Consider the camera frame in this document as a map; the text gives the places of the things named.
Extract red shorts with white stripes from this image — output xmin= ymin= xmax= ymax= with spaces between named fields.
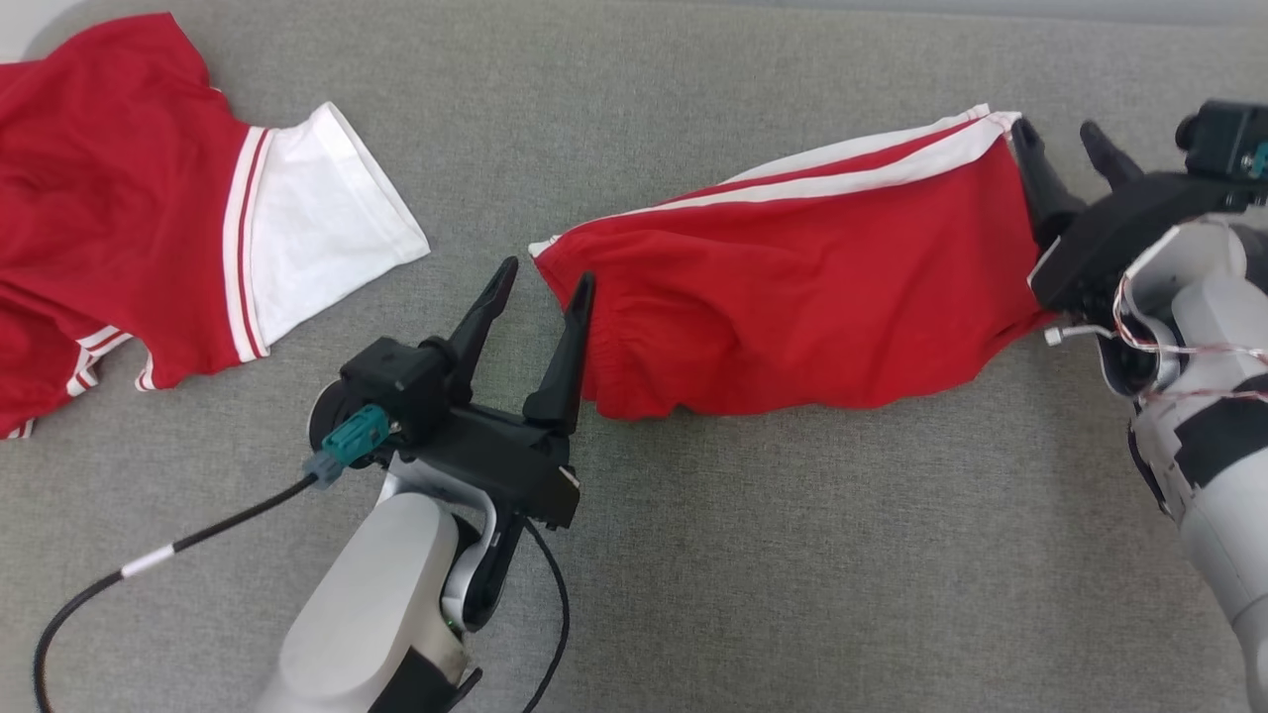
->
xmin=528 ymin=104 xmax=1057 ymax=423

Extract thin red white wires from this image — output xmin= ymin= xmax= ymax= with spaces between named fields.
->
xmin=1044 ymin=269 xmax=1268 ymax=403

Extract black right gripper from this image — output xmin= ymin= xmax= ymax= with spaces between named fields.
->
xmin=1009 ymin=116 xmax=1251 ymax=316

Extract red white numbered jersey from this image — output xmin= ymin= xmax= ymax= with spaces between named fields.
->
xmin=0 ymin=12 xmax=433 ymax=441

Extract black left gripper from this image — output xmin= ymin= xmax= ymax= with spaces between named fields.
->
xmin=394 ymin=256 xmax=597 ymax=532

